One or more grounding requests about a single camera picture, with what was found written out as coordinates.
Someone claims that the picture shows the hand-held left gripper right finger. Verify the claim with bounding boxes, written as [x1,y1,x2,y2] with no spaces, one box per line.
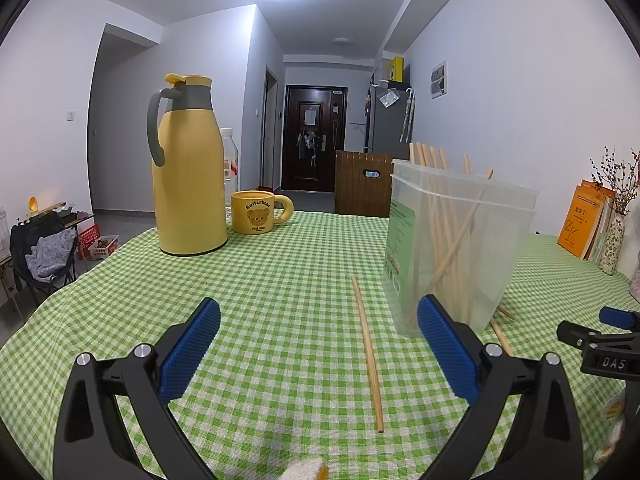
[416,294,585,480]

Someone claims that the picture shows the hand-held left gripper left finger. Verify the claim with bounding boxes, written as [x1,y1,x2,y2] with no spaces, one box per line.
[52,297,222,480]

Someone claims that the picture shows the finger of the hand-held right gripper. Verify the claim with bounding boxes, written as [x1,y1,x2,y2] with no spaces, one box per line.
[598,306,640,332]
[556,320,609,349]

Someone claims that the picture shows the clear plastic container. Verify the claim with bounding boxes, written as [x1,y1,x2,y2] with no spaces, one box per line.
[382,158,541,340]

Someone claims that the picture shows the bunch of chopsticks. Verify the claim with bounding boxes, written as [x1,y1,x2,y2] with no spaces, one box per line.
[405,142,496,332]

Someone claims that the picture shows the person's right hand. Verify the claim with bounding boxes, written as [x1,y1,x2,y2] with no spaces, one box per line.
[592,384,630,466]

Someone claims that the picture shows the person's left hand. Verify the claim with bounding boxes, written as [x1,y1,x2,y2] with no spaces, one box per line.
[279,456,329,480]

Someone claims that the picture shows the floral patterned vase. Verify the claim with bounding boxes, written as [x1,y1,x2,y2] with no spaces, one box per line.
[598,212,626,276]

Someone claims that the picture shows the pale green book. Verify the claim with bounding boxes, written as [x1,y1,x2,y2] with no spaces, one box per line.
[587,197,614,261]

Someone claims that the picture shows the green checked tablecloth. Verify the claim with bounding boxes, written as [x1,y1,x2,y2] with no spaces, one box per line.
[0,209,640,480]

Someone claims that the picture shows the orange book with black print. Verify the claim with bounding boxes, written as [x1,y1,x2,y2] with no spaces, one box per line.
[557,184,604,260]

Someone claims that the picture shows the plain orange book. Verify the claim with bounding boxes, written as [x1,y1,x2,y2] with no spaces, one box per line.
[579,178,616,199]

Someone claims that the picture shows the dried flower bunch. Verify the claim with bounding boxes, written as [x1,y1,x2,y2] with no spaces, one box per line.
[588,148,640,216]

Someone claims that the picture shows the yellow bear mug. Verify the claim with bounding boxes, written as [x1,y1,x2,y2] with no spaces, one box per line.
[229,189,295,235]

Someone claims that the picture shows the red plastic basket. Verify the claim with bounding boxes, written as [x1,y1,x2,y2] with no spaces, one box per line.
[76,224,101,261]

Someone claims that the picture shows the yellow thermos jug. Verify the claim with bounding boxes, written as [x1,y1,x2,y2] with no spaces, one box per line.
[146,73,230,258]

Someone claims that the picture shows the grey clothes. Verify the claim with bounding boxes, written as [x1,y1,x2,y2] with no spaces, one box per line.
[24,233,77,284]

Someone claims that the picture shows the clear plastic water bottle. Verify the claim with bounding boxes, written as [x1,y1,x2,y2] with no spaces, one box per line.
[219,127,241,222]

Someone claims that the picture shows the black folding chair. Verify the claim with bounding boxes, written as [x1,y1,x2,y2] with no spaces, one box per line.
[8,213,96,306]

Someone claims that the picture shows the dark front door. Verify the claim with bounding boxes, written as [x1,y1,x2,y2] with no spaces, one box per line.
[283,84,347,194]

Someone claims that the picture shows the grey refrigerator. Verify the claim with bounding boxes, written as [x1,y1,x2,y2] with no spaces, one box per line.
[367,79,414,161]

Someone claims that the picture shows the dark side door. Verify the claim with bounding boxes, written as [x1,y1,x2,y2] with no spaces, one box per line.
[262,67,280,194]

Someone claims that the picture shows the white folded umbrella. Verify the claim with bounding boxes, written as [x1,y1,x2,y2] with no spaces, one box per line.
[399,87,416,144]

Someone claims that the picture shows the white wall panel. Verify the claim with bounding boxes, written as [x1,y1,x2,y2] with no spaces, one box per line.
[429,59,449,100]

